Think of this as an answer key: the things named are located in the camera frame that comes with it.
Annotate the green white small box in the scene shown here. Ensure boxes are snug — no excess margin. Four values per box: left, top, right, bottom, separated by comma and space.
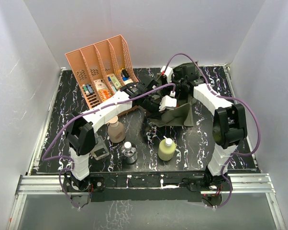
107, 73, 122, 90

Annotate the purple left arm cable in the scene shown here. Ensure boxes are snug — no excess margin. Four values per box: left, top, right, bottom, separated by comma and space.
42, 83, 176, 211

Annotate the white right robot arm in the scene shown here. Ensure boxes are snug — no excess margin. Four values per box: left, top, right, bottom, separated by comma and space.
171, 63, 247, 190

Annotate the orange plastic file organizer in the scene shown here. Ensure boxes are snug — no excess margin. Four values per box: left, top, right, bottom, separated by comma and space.
65, 35, 139, 109

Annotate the yellow round pump bottle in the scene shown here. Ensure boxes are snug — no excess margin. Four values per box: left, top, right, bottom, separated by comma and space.
158, 136, 176, 161

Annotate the small vials set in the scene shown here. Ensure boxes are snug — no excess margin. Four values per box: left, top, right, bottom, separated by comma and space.
82, 83, 94, 96

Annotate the brown pump bottle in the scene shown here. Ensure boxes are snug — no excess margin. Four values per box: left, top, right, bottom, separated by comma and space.
108, 116, 126, 143

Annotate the clear twin bottle pack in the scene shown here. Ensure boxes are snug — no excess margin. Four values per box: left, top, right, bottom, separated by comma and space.
90, 136, 110, 161

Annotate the orange white snack packet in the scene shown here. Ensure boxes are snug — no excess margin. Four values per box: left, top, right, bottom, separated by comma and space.
94, 79, 112, 102

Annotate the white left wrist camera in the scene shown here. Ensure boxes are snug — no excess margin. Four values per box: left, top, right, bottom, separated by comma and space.
159, 95, 177, 112

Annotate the small silver cap bottle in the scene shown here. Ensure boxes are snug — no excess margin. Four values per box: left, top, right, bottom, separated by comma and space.
121, 141, 137, 164

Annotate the green canvas bag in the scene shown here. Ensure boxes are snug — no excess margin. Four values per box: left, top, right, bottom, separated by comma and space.
146, 62, 202, 127

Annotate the white blue box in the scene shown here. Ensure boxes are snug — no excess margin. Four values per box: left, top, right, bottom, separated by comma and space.
122, 77, 134, 85

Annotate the black front mounting rail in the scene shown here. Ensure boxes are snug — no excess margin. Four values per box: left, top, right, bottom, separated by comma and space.
64, 170, 230, 202

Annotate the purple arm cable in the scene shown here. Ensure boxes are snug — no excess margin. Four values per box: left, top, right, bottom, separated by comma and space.
164, 53, 262, 209
42, 83, 176, 211

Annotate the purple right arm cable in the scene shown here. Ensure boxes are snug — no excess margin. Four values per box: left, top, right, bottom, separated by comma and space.
164, 53, 262, 209

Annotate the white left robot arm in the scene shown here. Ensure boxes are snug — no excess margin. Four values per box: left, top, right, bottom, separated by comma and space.
65, 82, 161, 191

